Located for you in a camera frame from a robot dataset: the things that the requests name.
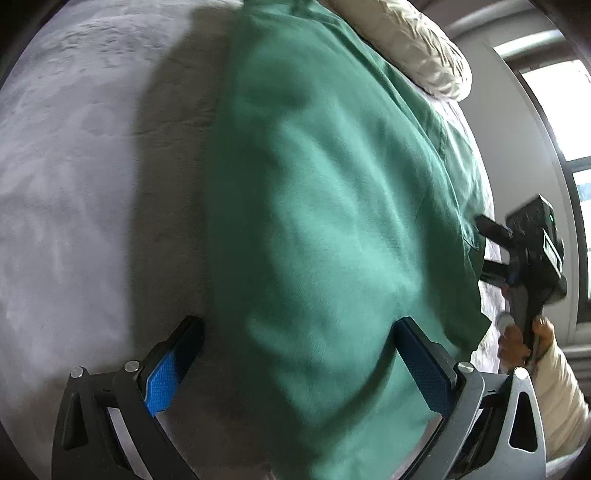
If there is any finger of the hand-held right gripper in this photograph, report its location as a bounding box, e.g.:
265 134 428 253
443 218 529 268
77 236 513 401
475 215 514 246
480 261 514 284

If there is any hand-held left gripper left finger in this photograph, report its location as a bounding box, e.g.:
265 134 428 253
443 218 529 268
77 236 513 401
52 316 205 480

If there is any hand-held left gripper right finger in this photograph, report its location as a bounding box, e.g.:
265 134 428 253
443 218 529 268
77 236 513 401
392 316 546 480

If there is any green garment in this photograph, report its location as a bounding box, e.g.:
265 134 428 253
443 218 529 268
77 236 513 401
202 0 492 480

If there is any person's right forearm cream sleeve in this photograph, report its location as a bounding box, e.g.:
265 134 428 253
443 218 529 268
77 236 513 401
531 344 591 459

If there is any person's right hand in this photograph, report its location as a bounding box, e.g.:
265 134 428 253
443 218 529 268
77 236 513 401
498 312 557 374

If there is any window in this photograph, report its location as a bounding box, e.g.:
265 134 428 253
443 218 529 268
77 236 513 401
493 28 591 326

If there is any white pillow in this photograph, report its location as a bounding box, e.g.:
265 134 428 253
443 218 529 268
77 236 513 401
323 0 472 101

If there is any grey fleece blanket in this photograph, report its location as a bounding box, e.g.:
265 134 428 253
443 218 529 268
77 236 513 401
0 0 509 480

